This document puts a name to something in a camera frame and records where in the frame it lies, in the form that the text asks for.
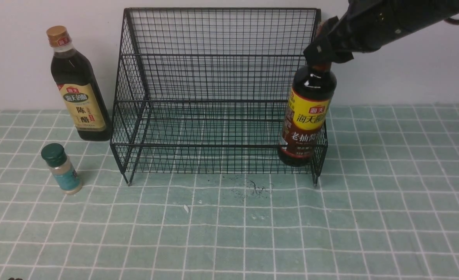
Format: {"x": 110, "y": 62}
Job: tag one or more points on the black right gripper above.
{"x": 322, "y": 50}

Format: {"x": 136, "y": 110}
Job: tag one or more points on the dark soy sauce bottle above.
{"x": 308, "y": 103}

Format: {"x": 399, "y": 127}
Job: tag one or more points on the dark vinegar bottle gold cap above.
{"x": 74, "y": 76}

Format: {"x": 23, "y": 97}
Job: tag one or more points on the small green-capped seasoning bottle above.
{"x": 61, "y": 167}

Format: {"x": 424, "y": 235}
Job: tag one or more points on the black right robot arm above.
{"x": 369, "y": 25}

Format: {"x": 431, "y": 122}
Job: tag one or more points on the green checkered tablecloth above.
{"x": 386, "y": 208}

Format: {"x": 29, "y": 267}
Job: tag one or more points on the black wire mesh shelf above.
{"x": 204, "y": 90}

